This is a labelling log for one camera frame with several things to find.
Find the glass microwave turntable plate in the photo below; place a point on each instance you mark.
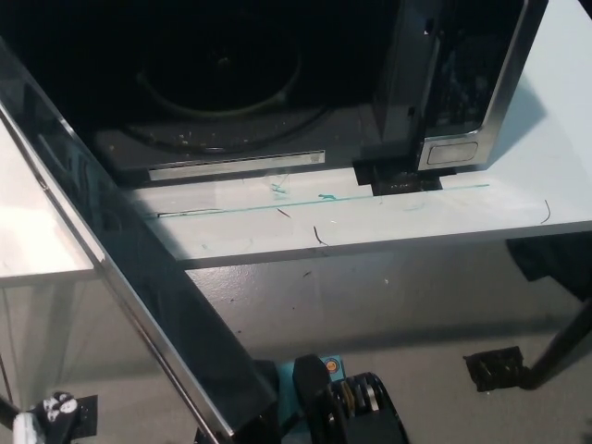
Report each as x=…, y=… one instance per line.
x=194, y=135

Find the black floor tape patch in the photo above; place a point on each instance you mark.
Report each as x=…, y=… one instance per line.
x=495, y=370

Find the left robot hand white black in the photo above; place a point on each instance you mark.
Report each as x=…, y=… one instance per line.
x=60, y=411

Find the robot right black ribbed block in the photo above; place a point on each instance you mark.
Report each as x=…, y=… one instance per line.
x=351, y=416

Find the black tape strip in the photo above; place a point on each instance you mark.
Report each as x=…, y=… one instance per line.
x=402, y=186

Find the silver door release button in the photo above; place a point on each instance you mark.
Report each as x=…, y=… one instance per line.
x=452, y=153

